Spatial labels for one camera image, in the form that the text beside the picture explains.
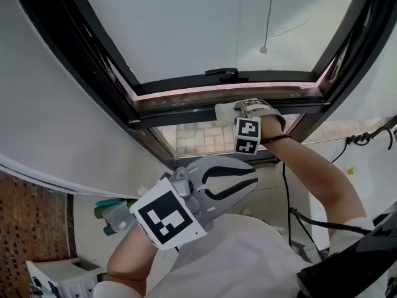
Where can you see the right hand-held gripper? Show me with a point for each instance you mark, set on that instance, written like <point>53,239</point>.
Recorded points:
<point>246,135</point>

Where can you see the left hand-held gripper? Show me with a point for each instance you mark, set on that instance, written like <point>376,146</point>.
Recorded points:
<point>167,216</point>

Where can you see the white cleaning cloth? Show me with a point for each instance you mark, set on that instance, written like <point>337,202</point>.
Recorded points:
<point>224,112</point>

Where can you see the black window frame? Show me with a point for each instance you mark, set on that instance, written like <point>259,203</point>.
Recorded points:
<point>80,42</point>

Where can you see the person's left forearm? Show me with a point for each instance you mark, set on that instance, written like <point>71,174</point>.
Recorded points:
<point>133,256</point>

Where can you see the person's right forearm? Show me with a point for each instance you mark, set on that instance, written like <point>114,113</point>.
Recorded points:
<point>316,178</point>

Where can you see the person's white shirt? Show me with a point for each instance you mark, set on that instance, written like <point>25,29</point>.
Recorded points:
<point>242,259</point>

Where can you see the clear plastic bag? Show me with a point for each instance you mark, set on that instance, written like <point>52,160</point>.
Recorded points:
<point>119,217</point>

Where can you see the small yellow item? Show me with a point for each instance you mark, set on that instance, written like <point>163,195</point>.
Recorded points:
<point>350,171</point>

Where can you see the olive green paper roll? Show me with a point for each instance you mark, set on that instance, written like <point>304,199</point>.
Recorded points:
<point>99,213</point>

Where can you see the white socket box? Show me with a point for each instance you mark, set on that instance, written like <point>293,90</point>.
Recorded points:
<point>71,278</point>

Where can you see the small white wall clip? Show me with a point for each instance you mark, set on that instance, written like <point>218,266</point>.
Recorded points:
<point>142,190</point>

